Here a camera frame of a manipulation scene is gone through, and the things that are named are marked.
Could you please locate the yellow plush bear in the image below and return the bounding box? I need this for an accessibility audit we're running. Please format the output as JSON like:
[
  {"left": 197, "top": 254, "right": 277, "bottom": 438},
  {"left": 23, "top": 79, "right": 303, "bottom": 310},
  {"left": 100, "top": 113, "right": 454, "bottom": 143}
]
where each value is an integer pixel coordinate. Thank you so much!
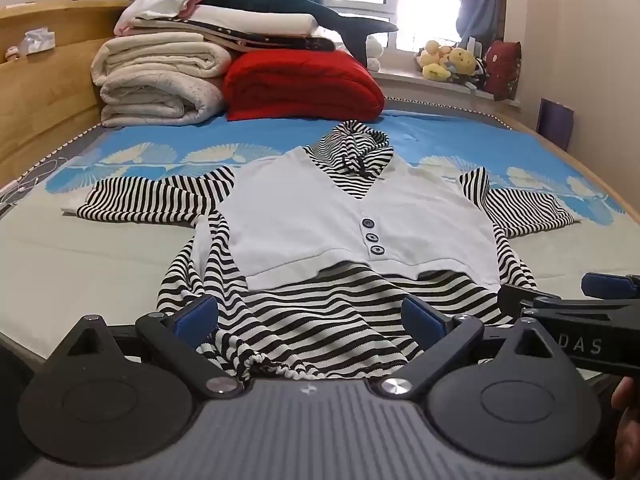
[{"left": 446, "top": 47, "right": 478, "bottom": 81}]

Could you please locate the white cable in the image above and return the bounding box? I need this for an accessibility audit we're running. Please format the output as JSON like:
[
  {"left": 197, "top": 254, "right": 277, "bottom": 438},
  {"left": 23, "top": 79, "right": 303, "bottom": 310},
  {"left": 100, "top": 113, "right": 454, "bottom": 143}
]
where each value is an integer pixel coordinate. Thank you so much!
[{"left": 0, "top": 156, "right": 57, "bottom": 207}]

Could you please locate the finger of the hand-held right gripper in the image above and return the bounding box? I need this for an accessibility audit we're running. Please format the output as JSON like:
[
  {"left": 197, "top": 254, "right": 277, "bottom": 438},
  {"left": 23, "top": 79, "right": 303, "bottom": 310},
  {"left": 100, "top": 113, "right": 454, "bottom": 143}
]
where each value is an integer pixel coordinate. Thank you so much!
[
  {"left": 581, "top": 272, "right": 640, "bottom": 303},
  {"left": 498, "top": 284, "right": 561, "bottom": 317}
]

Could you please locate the white cloth with pink trim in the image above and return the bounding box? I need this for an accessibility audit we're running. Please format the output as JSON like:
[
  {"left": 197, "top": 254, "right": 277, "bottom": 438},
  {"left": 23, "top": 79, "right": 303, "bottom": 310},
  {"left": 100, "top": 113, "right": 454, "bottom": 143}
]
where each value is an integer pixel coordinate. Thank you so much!
[{"left": 114, "top": 0, "right": 212, "bottom": 37}]

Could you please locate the teal shark plush toy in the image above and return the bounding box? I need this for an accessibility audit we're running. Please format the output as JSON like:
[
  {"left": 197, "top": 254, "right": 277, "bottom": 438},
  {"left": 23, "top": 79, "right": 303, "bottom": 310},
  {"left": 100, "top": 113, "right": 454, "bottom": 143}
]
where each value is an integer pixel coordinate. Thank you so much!
[{"left": 201, "top": 0, "right": 401, "bottom": 59}]

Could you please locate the tissue pack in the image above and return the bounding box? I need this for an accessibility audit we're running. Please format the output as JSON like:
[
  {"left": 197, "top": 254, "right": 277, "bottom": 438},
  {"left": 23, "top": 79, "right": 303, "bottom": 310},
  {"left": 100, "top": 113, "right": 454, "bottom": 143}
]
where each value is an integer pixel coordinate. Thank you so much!
[{"left": 19, "top": 29, "right": 57, "bottom": 55}]

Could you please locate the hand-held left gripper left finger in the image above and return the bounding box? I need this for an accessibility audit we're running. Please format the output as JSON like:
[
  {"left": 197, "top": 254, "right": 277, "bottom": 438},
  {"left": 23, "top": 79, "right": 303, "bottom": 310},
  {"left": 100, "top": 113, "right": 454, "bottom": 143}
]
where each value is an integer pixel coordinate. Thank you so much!
[{"left": 47, "top": 296, "right": 244, "bottom": 400}]

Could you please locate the purple box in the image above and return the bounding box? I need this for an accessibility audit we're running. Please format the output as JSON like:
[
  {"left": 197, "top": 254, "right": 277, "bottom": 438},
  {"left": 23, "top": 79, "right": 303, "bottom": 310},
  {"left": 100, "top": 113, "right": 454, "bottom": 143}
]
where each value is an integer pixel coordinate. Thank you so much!
[{"left": 537, "top": 97, "right": 576, "bottom": 152}]

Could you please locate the cream folded blanket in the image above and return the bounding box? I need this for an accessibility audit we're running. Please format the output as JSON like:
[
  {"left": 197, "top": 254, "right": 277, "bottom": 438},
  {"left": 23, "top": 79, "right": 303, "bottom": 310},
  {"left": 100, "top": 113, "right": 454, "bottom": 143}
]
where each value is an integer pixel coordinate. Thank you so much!
[{"left": 91, "top": 31, "right": 235, "bottom": 87}]

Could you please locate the person's right hand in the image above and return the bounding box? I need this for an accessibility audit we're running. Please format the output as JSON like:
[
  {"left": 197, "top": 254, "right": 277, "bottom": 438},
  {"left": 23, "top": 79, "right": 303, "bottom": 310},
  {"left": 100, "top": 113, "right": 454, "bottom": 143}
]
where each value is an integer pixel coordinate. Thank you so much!
[{"left": 611, "top": 376, "right": 640, "bottom": 467}]

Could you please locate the yellow plush duck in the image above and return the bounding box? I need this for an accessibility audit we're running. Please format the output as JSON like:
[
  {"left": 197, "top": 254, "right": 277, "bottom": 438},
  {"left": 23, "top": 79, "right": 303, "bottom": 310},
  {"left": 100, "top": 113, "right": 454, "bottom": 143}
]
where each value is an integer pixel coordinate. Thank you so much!
[{"left": 421, "top": 62, "right": 453, "bottom": 82}]

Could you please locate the grey-white fleece folded blanket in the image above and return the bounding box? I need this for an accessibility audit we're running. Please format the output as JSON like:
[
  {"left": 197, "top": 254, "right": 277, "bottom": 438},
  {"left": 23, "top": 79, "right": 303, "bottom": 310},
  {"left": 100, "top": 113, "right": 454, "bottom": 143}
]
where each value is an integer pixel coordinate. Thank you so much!
[{"left": 99, "top": 66, "right": 227, "bottom": 129}]

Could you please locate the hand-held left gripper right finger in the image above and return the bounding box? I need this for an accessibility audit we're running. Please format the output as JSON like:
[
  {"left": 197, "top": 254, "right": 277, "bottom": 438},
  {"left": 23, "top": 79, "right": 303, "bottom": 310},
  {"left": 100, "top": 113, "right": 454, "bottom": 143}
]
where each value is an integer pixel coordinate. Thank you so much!
[{"left": 378, "top": 294, "right": 590, "bottom": 401}]

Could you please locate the dark patterned folded quilt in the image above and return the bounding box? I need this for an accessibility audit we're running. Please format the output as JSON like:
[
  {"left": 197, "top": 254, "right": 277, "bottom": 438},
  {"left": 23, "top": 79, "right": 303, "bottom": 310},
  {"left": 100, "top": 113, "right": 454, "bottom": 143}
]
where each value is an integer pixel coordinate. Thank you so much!
[{"left": 182, "top": 17, "right": 337, "bottom": 54}]

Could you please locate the red folded blanket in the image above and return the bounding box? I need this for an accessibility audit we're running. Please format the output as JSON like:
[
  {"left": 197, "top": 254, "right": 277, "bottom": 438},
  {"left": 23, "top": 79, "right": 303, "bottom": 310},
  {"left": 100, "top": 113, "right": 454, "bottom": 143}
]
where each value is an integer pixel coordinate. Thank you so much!
[{"left": 223, "top": 50, "right": 386, "bottom": 122}]

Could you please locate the striped hooded top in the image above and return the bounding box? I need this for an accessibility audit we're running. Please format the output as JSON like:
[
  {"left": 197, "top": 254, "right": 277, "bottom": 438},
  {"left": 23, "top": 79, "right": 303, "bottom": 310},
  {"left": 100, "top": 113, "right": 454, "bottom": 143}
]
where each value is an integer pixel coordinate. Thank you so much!
[{"left": 62, "top": 120, "right": 576, "bottom": 394}]

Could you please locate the dark red dotted cushion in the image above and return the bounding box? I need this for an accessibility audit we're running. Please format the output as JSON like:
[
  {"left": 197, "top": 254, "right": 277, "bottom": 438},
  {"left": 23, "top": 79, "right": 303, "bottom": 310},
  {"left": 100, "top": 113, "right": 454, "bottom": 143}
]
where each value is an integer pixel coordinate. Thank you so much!
[{"left": 484, "top": 40, "right": 524, "bottom": 102}]

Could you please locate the small white plush toy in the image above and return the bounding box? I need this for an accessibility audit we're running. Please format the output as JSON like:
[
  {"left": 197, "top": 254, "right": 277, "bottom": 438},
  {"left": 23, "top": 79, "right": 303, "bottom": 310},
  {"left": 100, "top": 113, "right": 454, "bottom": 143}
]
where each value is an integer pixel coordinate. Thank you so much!
[{"left": 364, "top": 37, "right": 386, "bottom": 71}]

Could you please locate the white folded quilt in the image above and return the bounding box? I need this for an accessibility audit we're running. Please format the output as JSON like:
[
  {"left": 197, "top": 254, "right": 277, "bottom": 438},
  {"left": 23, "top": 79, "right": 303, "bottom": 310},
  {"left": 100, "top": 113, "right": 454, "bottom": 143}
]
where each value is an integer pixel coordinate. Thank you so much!
[{"left": 196, "top": 5, "right": 321, "bottom": 37}]

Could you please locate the white windowsill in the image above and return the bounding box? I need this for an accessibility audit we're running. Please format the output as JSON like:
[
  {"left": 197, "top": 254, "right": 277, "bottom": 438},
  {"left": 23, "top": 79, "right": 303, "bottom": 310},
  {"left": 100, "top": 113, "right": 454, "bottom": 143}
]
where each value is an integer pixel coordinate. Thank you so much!
[{"left": 372, "top": 69, "right": 522, "bottom": 107}]

